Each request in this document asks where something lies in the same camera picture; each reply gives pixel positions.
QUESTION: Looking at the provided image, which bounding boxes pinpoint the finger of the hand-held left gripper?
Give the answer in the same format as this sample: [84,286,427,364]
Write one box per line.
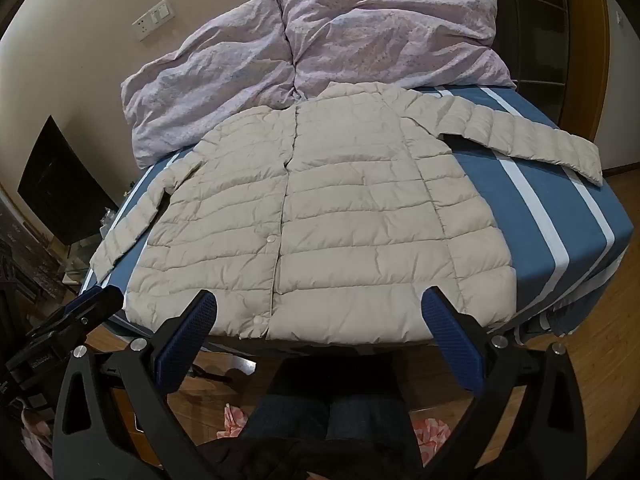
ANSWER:
[62,285,125,335]
[64,293,102,317]

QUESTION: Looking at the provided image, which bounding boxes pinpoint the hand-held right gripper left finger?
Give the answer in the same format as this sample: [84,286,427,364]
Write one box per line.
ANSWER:
[52,289,236,480]

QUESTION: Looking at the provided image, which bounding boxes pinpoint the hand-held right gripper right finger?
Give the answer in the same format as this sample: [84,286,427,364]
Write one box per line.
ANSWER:
[421,286,588,480]

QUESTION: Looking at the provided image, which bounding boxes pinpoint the beige quilted down jacket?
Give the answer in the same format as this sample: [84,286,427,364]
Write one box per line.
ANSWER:
[89,81,603,343]

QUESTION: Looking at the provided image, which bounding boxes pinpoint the glass side table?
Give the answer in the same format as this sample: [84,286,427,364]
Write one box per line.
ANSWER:
[64,239,103,286]

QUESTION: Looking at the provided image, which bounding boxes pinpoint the dark patterned panel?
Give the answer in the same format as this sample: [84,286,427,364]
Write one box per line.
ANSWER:
[0,195,67,306]

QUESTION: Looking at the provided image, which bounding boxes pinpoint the pink floral cloth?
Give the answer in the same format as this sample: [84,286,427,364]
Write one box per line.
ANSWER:
[412,417,452,447]
[215,402,252,439]

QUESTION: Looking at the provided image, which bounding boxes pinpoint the person's right leg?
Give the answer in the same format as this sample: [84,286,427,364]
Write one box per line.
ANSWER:
[325,393,421,467]

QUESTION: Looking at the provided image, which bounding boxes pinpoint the person's leg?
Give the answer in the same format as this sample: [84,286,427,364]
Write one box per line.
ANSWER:
[239,393,331,442]
[325,393,421,467]

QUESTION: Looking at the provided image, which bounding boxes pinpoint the person's left leg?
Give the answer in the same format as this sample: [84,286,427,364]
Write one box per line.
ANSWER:
[239,393,331,442]

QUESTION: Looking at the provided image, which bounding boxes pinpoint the black flat screen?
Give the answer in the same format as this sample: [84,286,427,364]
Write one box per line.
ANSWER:
[17,115,119,244]

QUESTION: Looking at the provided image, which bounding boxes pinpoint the bed with blue striped sheet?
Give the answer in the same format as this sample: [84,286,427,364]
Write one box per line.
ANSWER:
[79,82,636,357]

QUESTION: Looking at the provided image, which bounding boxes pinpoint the person's dark jacket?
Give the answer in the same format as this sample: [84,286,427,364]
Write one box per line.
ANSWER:
[196,434,426,480]

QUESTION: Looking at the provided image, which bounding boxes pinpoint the pink floral duvet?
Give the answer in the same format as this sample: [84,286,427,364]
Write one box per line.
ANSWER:
[121,0,517,170]

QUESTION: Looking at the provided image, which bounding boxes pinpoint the wooden lattice door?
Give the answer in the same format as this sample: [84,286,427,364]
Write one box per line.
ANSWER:
[465,0,613,143]

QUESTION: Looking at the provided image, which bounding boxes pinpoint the white wall outlet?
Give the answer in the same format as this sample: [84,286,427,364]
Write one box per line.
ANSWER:
[132,12,154,42]

